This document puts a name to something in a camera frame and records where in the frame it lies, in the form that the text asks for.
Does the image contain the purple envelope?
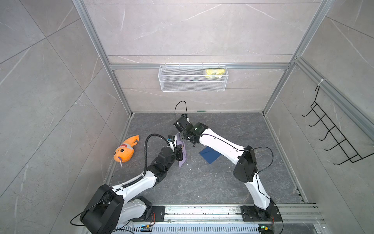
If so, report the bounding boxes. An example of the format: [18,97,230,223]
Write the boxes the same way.
[176,133,187,168]

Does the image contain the dark blue envelope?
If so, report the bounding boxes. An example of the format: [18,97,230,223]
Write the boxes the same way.
[199,147,221,164]

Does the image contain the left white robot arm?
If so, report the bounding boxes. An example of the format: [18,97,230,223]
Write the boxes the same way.
[79,143,183,234]

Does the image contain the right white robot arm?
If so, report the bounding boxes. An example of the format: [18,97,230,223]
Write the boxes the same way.
[174,121,274,220]

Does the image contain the orange fish plush toy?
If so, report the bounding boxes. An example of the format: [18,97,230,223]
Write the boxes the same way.
[114,135,140,163]

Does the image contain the yellow item in basket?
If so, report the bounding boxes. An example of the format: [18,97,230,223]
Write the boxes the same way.
[203,68,226,79]

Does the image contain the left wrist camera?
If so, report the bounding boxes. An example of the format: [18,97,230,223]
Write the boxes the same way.
[167,135,177,145]

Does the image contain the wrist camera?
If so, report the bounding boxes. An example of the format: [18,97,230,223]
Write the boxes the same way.
[167,135,177,145]
[173,114,190,132]

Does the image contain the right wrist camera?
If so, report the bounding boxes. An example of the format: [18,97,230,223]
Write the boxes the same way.
[173,114,190,132]

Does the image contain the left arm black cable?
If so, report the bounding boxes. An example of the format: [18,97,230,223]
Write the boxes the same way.
[143,133,171,176]

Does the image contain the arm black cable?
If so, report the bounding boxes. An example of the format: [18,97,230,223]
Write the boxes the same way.
[143,133,171,176]
[242,146,275,176]

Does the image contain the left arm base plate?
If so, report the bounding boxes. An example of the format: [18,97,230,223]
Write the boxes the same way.
[136,205,166,222]

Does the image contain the white wire mesh basket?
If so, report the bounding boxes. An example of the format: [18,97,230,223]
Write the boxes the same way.
[158,65,228,92]

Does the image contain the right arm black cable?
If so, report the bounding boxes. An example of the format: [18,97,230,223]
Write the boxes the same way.
[242,146,275,176]

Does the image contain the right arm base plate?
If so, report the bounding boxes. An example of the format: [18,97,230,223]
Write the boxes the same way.
[240,203,282,222]

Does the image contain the aluminium mounting rail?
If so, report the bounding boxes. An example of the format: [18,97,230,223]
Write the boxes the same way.
[111,204,330,234]

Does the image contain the black wire hook rack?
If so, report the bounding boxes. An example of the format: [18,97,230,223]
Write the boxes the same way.
[302,86,374,166]

